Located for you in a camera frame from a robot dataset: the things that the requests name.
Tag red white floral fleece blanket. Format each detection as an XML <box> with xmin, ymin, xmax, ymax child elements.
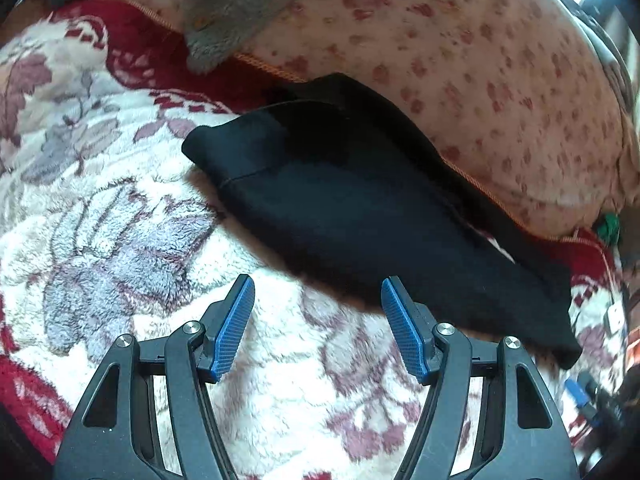
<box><xmin>0</xmin><ymin>0</ymin><xmax>632</xmax><ymax>480</ymax></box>

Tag black pants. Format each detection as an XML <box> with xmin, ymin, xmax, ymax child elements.
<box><xmin>181</xmin><ymin>73</ymin><xmax>584</xmax><ymax>370</ymax></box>

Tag pink floral pillow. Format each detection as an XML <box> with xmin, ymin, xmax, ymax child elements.
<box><xmin>93</xmin><ymin>0</ymin><xmax>636</xmax><ymax>241</ymax></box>

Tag green item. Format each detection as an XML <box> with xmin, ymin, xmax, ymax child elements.
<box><xmin>595</xmin><ymin>212</ymin><xmax>622</xmax><ymax>244</ymax></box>

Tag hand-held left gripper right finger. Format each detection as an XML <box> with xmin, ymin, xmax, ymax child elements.
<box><xmin>380</xmin><ymin>276</ymin><xmax>581</xmax><ymax>480</ymax></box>

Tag grey fleece cloth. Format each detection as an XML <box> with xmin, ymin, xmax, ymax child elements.
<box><xmin>181</xmin><ymin>0</ymin><xmax>391</xmax><ymax>74</ymax></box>

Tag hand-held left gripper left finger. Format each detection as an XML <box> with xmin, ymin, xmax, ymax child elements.
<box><xmin>52</xmin><ymin>274</ymin><xmax>256</xmax><ymax>480</ymax></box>

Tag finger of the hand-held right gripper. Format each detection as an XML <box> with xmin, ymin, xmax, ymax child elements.
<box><xmin>564</xmin><ymin>370</ymin><xmax>603</xmax><ymax>426</ymax></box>

